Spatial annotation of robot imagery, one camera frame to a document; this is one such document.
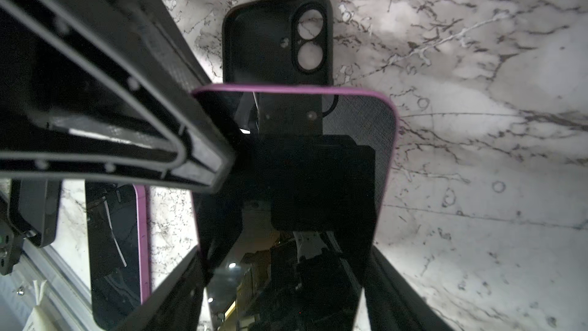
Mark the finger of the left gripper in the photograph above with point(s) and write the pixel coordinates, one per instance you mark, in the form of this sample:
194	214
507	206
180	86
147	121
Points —
102	90

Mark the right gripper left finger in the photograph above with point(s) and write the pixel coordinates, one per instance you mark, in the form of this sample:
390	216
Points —
177	302

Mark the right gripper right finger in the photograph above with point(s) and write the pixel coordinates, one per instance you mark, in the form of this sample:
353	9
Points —
392	304

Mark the black case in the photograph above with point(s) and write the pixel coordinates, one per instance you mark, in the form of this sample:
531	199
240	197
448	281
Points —
33	209
262	44

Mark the black phone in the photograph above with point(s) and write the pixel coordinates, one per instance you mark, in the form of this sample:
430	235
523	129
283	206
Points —
287	236
118	247

